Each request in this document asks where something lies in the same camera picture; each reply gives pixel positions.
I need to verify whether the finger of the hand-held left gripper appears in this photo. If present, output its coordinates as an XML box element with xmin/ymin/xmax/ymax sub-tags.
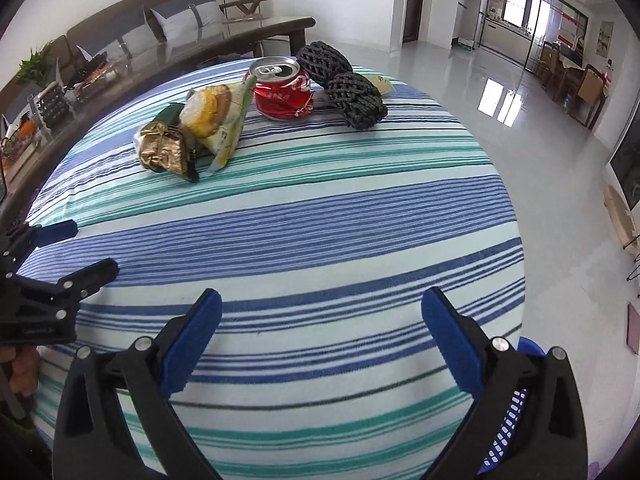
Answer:
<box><xmin>15</xmin><ymin>258</ymin><xmax>120</xmax><ymax>313</ymax></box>
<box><xmin>0</xmin><ymin>219</ymin><xmax>79</xmax><ymax>281</ymax></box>

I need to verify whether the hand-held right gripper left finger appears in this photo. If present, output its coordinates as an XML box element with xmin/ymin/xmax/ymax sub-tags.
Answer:
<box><xmin>52</xmin><ymin>287</ymin><xmax>223</xmax><ymax>480</ymax></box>

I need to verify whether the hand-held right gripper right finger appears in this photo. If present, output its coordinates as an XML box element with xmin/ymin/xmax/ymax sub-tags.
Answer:
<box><xmin>421</xmin><ymin>286</ymin><xmax>588</xmax><ymax>480</ymax></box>

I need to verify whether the blue plastic basket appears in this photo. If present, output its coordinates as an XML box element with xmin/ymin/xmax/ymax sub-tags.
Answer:
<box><xmin>475</xmin><ymin>337</ymin><xmax>549</xmax><ymax>480</ymax></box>

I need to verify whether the gold foil wrapper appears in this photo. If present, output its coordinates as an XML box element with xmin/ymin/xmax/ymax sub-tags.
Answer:
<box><xmin>134</xmin><ymin>121</ymin><xmax>193</xmax><ymax>173</ymax></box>

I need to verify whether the dark green wrapper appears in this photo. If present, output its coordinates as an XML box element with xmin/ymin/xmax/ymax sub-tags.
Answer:
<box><xmin>150</xmin><ymin>102</ymin><xmax>201</xmax><ymax>183</ymax></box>

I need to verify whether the yellow food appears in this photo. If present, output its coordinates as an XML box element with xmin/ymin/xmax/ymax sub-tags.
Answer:
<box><xmin>179</xmin><ymin>77</ymin><xmax>258</xmax><ymax>176</ymax></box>

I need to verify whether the black foam net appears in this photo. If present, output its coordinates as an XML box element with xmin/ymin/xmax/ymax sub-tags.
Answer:
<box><xmin>296</xmin><ymin>41</ymin><xmax>353</xmax><ymax>88</ymax></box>
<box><xmin>325</xmin><ymin>72</ymin><xmax>388</xmax><ymax>131</ymax></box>

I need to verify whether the crushed red soda can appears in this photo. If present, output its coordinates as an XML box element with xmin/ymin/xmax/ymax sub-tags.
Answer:
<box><xmin>243</xmin><ymin>56</ymin><xmax>316</xmax><ymax>121</ymax></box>

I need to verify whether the person's left hand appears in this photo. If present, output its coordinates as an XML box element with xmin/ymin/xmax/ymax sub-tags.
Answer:
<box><xmin>0</xmin><ymin>345</ymin><xmax>42</xmax><ymax>397</ymax></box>

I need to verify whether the glass snack tray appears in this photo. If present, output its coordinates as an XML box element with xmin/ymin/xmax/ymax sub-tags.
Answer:
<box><xmin>70</xmin><ymin>57</ymin><xmax>131</xmax><ymax>101</ymax></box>

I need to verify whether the potted plant in black pot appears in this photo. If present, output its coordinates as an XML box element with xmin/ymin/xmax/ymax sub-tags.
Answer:
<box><xmin>15</xmin><ymin>42</ymin><xmax>68</xmax><ymax>126</ymax></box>

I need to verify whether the striped tablecloth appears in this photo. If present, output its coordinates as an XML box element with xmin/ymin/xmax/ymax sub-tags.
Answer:
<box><xmin>15</xmin><ymin>57</ymin><xmax>526</xmax><ymax>480</ymax></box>

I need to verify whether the grey and white cushion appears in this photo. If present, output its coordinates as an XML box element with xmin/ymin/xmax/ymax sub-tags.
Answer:
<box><xmin>150</xmin><ymin>0</ymin><xmax>226</xmax><ymax>43</ymax></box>
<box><xmin>120</xmin><ymin>10</ymin><xmax>161</xmax><ymax>56</ymax></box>

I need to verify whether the black television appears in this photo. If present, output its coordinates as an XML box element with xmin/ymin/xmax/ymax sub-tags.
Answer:
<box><xmin>607</xmin><ymin>110</ymin><xmax>640</xmax><ymax>201</ymax></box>

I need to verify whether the beige paper card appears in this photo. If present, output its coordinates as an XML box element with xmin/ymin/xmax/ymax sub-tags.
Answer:
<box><xmin>361</xmin><ymin>74</ymin><xmax>396</xmax><ymax>97</ymax></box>

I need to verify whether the dark wooden coffee table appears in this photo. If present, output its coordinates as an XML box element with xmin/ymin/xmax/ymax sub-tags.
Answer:
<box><xmin>0</xmin><ymin>16</ymin><xmax>317</xmax><ymax>221</ymax></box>

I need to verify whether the wooden dining chair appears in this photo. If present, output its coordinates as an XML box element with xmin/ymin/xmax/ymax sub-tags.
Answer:
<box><xmin>570</xmin><ymin>64</ymin><xmax>608</xmax><ymax>129</ymax></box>
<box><xmin>537</xmin><ymin>42</ymin><xmax>561</xmax><ymax>88</ymax></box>

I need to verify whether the wooden dining table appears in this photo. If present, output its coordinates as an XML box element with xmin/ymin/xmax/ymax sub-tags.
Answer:
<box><xmin>550</xmin><ymin>55</ymin><xmax>586</xmax><ymax>91</ymax></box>

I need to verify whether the glass sliding door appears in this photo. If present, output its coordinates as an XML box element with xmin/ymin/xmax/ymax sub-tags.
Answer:
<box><xmin>480</xmin><ymin>0</ymin><xmax>588</xmax><ymax>73</ymax></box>

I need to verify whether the dark entrance door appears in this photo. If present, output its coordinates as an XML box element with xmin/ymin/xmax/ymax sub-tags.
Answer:
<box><xmin>402</xmin><ymin>0</ymin><xmax>426</xmax><ymax>43</ymax></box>

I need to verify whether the wire fruit basket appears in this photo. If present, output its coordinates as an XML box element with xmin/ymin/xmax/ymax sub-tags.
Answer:
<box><xmin>0</xmin><ymin>115</ymin><xmax>41</xmax><ymax>161</ymax></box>

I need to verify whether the framed wall picture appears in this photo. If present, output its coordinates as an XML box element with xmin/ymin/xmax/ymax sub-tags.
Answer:
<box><xmin>596</xmin><ymin>21</ymin><xmax>614</xmax><ymax>57</ymax></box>

